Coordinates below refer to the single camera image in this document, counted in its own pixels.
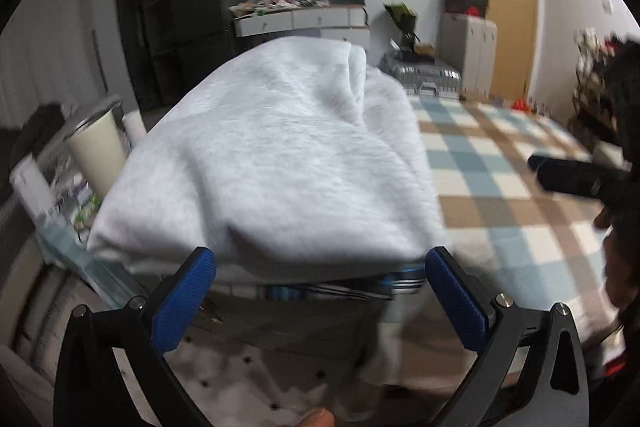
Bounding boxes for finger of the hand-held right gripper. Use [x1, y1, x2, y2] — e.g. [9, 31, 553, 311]
[527, 155, 608, 198]

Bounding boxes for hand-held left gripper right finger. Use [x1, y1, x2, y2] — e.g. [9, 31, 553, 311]
[424, 246, 588, 427]

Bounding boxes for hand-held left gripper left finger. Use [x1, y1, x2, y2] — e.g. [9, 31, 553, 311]
[54, 246, 217, 427]

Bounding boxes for light grey hoodie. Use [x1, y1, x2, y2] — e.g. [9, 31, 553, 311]
[86, 37, 448, 280]

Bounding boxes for person's right hand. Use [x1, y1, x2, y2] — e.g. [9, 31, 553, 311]
[595, 207, 640, 313]

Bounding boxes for person's left hand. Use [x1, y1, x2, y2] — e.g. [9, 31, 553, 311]
[295, 408, 335, 427]

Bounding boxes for wooden shoe rack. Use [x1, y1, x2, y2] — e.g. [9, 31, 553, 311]
[570, 37, 618, 142]

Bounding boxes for rows of shoes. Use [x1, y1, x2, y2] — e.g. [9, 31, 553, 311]
[572, 27, 626, 128]

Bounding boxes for checkered bed sheet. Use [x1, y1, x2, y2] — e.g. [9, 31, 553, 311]
[400, 94, 631, 388]

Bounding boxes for clear plastic cover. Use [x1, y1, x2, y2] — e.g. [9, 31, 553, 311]
[35, 207, 146, 308]

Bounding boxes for white dotted cloth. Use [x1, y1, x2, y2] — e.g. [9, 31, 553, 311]
[165, 337, 386, 427]

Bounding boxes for blue plaid shirt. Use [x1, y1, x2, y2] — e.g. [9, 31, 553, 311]
[260, 269, 426, 303]

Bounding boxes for white hard suitcase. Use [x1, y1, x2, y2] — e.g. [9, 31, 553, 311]
[439, 14, 498, 100]

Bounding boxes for cream cylinder cup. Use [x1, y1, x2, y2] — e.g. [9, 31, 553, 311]
[65, 109, 128, 195]

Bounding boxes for silver ribbed suitcase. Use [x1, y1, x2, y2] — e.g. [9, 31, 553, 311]
[380, 52, 463, 96]

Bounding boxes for red plastic stool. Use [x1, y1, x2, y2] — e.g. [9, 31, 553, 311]
[602, 347, 640, 383]

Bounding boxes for white tube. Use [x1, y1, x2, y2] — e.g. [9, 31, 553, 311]
[122, 109, 147, 142]

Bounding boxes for white paper roll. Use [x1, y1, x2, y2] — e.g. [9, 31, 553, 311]
[10, 157, 53, 220]

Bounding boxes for dark wrapped flower bouquet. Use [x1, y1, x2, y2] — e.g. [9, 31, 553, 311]
[384, 2, 418, 52]

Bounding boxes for dark wardrobe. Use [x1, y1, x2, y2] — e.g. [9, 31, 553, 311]
[114, 0, 173, 108]

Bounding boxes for white desk with drawers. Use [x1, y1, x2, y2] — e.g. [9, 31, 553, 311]
[232, 4, 371, 58]

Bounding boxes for clutter pile on desk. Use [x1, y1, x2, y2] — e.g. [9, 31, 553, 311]
[230, 0, 336, 15]

